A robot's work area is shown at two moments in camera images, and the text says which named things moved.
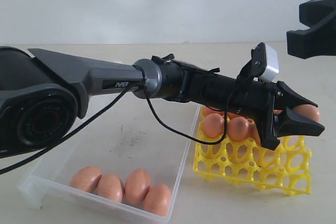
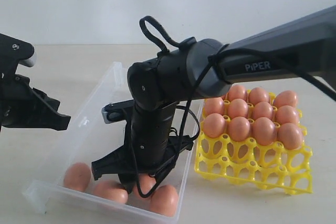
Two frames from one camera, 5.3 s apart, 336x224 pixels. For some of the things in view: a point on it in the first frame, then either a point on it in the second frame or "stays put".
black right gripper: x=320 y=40 -> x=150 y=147
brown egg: x=238 y=128 stays put
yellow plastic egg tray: x=287 y=169 stays put
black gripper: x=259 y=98 -> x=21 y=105
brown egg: x=310 y=111 -> x=290 y=136
